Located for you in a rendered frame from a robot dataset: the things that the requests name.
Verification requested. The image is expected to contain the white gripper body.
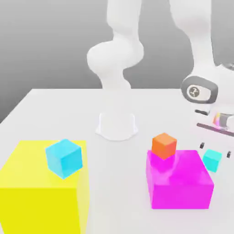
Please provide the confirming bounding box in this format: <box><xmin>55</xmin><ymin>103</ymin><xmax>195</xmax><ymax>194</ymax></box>
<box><xmin>195</xmin><ymin>122</ymin><xmax>234</xmax><ymax>153</ymax></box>

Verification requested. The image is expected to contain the small teal cube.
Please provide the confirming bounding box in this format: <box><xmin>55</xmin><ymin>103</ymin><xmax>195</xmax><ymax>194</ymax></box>
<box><xmin>202</xmin><ymin>149</ymin><xmax>223</xmax><ymax>174</ymax></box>

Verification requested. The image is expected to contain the small orange cube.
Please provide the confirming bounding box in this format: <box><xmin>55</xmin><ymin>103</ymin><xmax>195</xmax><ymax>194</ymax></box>
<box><xmin>151</xmin><ymin>132</ymin><xmax>178</xmax><ymax>161</ymax></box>

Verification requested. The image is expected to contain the small blue cube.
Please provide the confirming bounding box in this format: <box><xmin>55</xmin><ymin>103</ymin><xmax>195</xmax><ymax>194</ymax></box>
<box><xmin>45</xmin><ymin>138</ymin><xmax>83</xmax><ymax>180</ymax></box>

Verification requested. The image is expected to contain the large magenta box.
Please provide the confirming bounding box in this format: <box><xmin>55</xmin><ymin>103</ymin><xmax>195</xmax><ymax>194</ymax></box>
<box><xmin>145</xmin><ymin>149</ymin><xmax>215</xmax><ymax>210</ymax></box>

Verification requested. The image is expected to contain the large yellow box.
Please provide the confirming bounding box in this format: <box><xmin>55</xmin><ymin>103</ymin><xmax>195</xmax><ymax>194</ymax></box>
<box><xmin>0</xmin><ymin>139</ymin><xmax>90</xmax><ymax>234</ymax></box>

